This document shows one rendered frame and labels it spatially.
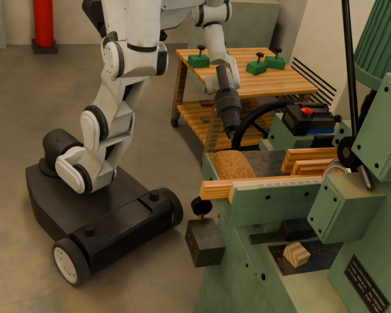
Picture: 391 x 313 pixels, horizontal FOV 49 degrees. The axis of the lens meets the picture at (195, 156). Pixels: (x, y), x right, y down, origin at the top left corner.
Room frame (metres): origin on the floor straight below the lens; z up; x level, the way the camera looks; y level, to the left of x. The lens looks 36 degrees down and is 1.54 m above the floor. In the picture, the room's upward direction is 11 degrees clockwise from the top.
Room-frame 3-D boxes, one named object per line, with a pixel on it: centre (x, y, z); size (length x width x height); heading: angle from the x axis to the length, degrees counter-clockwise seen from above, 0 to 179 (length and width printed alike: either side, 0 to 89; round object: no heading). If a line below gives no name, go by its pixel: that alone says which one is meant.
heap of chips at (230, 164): (0.86, -0.10, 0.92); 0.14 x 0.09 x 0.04; 23
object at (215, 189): (0.85, -0.29, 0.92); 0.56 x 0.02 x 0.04; 113
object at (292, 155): (0.93, -0.31, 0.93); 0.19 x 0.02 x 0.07; 113
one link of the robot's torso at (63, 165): (1.49, 0.47, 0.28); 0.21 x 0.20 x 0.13; 53
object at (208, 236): (0.91, -0.07, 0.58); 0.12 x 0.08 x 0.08; 23
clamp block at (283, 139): (1.06, -0.29, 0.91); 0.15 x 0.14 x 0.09; 113
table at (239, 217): (0.98, -0.32, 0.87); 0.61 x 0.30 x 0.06; 113
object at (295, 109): (1.06, -0.28, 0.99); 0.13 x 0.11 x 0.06; 113
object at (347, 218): (0.65, -0.30, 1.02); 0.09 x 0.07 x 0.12; 113
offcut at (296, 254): (0.70, -0.27, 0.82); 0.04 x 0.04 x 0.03; 39
